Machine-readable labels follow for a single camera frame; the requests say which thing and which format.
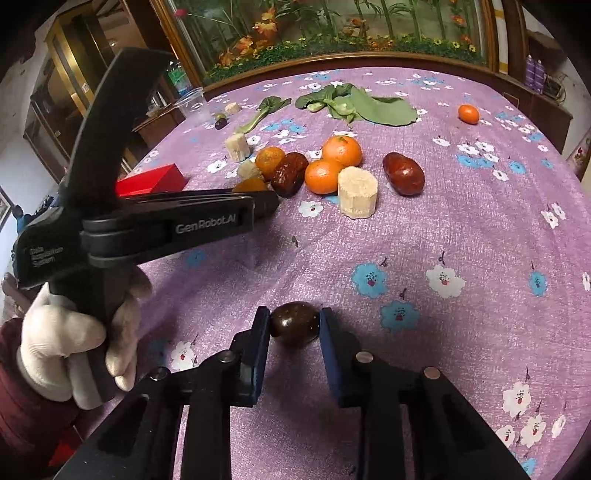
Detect red box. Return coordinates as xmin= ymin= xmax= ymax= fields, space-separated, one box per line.
xmin=115 ymin=164 xmax=189 ymax=198

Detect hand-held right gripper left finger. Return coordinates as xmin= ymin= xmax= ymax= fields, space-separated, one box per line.
xmin=55 ymin=307 xmax=273 ymax=480

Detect clear plastic cup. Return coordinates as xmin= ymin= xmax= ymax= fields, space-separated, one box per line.
xmin=174 ymin=87 xmax=213 ymax=127

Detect tall sugarcane piece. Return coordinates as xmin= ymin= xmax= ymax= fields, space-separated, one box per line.
xmin=225 ymin=133 xmax=252 ymax=163

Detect purple floral tablecloth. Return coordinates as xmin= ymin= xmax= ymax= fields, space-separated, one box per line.
xmin=106 ymin=67 xmax=591 ymax=480

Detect framed bamboo flower display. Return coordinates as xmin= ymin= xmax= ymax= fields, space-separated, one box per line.
xmin=150 ymin=0 xmax=502 ymax=88

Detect large mandarin with green stem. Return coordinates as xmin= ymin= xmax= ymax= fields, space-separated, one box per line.
xmin=322 ymin=135 xmax=362 ymax=168

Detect person's left hand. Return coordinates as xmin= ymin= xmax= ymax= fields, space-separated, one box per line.
xmin=17 ymin=268 xmax=153 ymax=411

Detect large sugarcane piece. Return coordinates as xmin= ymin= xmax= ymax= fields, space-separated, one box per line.
xmin=337 ymin=166 xmax=378 ymax=217

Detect wrinkled dark red date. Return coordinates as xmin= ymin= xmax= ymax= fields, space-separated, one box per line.
xmin=271 ymin=152 xmax=309 ymax=198

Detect small bok choy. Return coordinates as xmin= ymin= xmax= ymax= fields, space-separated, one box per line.
xmin=235 ymin=96 xmax=293 ymax=134

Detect tall wooden glass cabinet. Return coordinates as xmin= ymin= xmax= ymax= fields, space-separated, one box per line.
xmin=23 ymin=14 xmax=121 ymax=181

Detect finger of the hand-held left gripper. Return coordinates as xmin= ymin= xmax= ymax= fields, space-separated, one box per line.
xmin=121 ymin=189 xmax=281 ymax=220

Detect person's left forearm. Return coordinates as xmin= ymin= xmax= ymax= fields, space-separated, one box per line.
xmin=0 ymin=318 xmax=90 ymax=464

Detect low wooden sideboard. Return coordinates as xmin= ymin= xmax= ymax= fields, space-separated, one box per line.
xmin=131 ymin=88 xmax=185 ymax=151

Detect green label water bottle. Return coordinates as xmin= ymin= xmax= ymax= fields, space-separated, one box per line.
xmin=165 ymin=60 xmax=192 ymax=95

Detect small sugarcane chunk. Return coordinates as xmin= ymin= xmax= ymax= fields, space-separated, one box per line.
xmin=237 ymin=159 xmax=264 ymax=182

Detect dark purple plum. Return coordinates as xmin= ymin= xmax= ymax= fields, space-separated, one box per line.
xmin=270 ymin=301 xmax=321 ymax=349

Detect glossy red date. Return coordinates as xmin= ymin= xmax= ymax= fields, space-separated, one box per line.
xmin=383 ymin=152 xmax=424 ymax=195

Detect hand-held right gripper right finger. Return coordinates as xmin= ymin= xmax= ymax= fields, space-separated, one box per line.
xmin=320 ymin=307 xmax=532 ymax=480

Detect large bok choy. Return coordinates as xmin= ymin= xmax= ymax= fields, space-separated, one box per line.
xmin=295 ymin=83 xmax=419 ymax=127

